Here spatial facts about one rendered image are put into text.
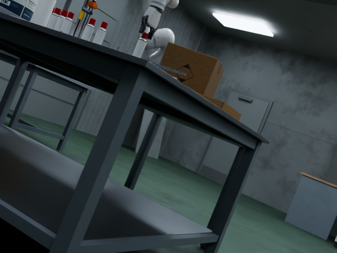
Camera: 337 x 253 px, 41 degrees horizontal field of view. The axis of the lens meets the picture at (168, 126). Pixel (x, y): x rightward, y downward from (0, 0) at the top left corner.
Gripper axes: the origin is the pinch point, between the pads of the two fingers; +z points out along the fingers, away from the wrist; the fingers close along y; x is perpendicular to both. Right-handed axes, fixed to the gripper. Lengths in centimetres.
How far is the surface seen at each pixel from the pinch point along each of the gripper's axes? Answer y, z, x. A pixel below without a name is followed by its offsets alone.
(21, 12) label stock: 66, 21, -22
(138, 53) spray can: 1.6, 12.0, 1.6
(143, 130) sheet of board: -604, 64, -338
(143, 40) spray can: 1.6, 4.0, 1.6
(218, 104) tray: 28, 26, 70
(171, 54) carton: -3.6, 5.6, 18.8
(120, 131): 94, 51, 72
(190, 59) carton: -5.8, 4.9, 30.0
